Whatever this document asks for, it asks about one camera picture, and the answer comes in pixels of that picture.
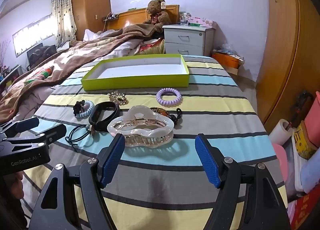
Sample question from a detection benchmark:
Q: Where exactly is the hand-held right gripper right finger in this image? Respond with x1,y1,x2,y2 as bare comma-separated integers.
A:
194,134,292,230

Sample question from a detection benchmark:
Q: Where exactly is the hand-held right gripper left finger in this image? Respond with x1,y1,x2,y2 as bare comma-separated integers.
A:
29,134,125,230

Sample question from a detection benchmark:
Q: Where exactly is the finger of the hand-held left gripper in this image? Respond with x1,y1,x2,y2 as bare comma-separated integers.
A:
4,123,67,146
0,117,40,136

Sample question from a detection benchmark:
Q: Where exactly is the grey mouse-ear hair clip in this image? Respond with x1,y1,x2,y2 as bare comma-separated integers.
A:
65,123,109,147

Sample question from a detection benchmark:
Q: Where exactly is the blue spiral hair tie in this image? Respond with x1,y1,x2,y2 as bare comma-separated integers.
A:
73,100,95,120

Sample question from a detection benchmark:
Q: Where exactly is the clear hair claw clip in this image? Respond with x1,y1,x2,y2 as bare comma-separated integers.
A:
107,105,175,148

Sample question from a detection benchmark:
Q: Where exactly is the black wristband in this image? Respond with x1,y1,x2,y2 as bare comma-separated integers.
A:
88,102,121,132

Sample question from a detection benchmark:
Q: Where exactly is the dark red bead bracelet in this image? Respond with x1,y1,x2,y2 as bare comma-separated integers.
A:
149,106,183,124

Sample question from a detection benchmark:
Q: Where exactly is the purple spiral hair tie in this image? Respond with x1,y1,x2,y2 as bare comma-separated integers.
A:
156,88,183,107

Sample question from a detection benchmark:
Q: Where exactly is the green shallow cardboard box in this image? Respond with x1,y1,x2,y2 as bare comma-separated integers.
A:
80,54,190,92

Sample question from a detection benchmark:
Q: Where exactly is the person's left hand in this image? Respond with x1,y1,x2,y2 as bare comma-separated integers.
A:
7,170,25,197

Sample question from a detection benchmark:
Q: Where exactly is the red green cushion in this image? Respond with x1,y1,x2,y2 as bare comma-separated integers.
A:
24,65,55,84

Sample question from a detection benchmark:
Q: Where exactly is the gold rhinestone brooch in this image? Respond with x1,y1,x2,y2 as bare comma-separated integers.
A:
107,91,128,106

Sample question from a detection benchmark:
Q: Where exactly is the dark screen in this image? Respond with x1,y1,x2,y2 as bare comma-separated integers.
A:
26,44,58,71

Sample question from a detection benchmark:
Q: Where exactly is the brown fleece blanket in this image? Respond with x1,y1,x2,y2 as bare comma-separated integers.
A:
0,24,160,120

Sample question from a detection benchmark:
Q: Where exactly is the white paper roll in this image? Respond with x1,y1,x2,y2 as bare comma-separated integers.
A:
269,119,293,145

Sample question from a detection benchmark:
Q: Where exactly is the window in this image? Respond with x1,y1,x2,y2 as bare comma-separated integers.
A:
12,14,55,58

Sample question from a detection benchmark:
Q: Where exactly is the yellow printed tin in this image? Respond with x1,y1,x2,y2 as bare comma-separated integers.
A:
291,122,318,160

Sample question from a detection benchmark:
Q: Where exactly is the orange storage box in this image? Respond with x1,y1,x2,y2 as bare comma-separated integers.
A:
212,50,244,71

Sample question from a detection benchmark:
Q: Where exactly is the white pillow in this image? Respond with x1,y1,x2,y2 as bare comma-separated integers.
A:
82,29,103,42

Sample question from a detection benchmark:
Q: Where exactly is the pink plastic storage box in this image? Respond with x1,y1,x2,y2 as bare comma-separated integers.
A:
304,91,320,148

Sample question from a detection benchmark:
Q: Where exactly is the patterned curtain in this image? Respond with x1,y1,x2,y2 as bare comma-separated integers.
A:
51,0,77,48

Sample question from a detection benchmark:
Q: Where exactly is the red yellow patterned pillow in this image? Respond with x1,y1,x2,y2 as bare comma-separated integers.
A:
136,38,165,56

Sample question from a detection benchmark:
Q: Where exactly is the grey drawer nightstand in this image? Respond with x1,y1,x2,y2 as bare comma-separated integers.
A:
162,24,215,57

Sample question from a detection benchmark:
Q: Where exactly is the wooden headboard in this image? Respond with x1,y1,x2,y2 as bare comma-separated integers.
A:
104,5,180,31

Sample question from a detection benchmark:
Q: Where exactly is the tall wooden wardrobe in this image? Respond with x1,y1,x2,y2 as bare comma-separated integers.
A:
71,0,112,42

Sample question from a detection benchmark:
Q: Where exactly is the large wooden closet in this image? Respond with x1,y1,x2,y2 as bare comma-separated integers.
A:
256,0,320,133

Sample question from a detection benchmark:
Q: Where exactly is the pink floral box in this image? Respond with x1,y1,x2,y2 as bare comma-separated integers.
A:
190,16,216,29

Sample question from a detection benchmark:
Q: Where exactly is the clear glass container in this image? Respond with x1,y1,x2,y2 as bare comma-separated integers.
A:
179,13,192,25

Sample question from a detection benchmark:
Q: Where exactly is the brown teddy bear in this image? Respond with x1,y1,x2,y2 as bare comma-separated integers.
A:
142,0,172,33

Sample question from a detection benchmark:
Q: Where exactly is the power strip with cables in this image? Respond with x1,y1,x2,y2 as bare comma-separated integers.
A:
102,13,119,22

